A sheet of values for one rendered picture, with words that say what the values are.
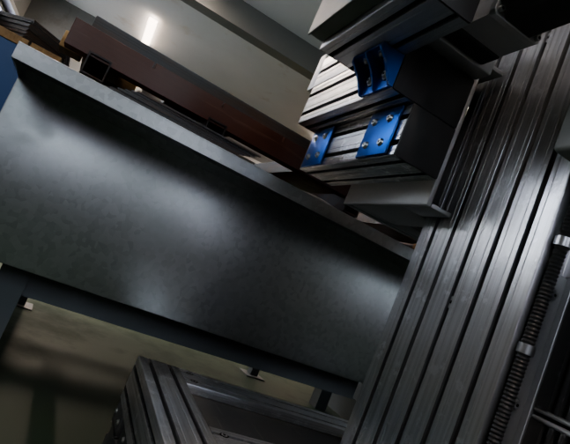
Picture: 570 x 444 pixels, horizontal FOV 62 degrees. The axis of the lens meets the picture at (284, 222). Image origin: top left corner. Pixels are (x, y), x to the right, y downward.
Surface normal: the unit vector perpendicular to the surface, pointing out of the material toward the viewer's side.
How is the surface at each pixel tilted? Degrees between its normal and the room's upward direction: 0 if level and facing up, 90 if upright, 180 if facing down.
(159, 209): 90
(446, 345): 90
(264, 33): 90
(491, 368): 90
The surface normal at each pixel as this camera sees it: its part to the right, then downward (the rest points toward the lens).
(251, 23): 0.37, 0.04
